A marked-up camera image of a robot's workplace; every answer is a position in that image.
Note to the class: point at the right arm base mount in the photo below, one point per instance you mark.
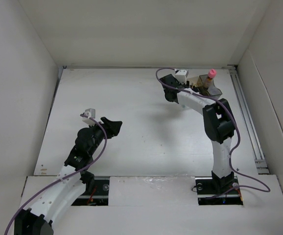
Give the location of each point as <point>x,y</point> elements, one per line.
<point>209,195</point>

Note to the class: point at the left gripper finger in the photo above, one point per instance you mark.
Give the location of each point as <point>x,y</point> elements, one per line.
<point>108,124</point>
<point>112,133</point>

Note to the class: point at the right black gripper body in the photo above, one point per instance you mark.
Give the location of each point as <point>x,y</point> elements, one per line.
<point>187,83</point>

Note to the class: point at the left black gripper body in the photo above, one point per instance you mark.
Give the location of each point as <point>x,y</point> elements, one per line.
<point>98,133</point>

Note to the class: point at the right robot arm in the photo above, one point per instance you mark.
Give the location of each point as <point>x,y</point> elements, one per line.
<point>218,125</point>

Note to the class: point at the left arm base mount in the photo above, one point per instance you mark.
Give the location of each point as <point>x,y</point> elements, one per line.
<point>98,196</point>

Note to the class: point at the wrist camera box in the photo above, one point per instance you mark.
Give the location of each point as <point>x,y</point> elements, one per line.
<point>88,116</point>
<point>181,75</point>

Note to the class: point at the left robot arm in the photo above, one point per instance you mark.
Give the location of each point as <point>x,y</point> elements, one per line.
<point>42,212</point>

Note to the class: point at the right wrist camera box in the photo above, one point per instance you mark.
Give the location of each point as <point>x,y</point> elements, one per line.
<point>181,75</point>

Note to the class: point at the three-compartment plastic organizer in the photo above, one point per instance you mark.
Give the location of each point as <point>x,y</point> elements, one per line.
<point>196,84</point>

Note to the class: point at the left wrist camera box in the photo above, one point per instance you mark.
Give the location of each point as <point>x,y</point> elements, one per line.
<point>88,116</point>

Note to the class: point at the pink cap glue bottle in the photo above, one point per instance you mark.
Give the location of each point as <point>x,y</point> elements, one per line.
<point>209,79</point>

